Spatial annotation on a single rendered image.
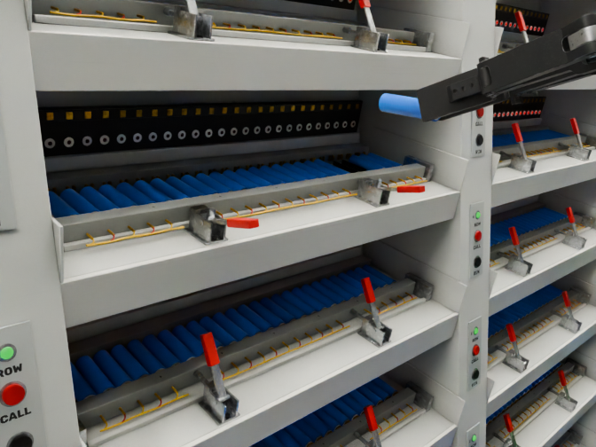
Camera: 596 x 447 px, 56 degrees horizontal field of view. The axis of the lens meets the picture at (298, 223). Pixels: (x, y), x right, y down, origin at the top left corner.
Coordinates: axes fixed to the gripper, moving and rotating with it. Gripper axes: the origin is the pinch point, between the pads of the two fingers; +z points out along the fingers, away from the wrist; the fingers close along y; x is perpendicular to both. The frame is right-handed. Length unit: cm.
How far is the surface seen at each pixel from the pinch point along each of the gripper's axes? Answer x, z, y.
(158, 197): 2.5, 28.5, 15.8
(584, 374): 63, 39, -99
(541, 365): 48, 30, -63
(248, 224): 7.4, 15.0, 14.8
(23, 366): 14.6, 22.1, 33.8
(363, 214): 9.0, 20.9, -7.5
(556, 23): -26, 29, -100
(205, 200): 3.9, 24.8, 12.4
